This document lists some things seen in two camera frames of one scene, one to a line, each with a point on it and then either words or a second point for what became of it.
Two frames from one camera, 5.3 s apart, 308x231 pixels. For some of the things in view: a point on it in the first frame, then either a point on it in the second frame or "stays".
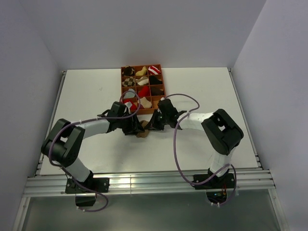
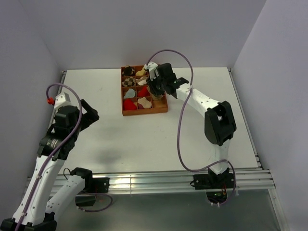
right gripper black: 153,124 -> 151,84
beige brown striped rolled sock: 143,81 stays
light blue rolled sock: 129,94 stays
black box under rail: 85,201 stays
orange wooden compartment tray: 142,87 stays
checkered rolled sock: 129,82 stays
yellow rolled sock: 143,72 stays
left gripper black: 134,127 -> 89,117
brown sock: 143,134 -> 155,98
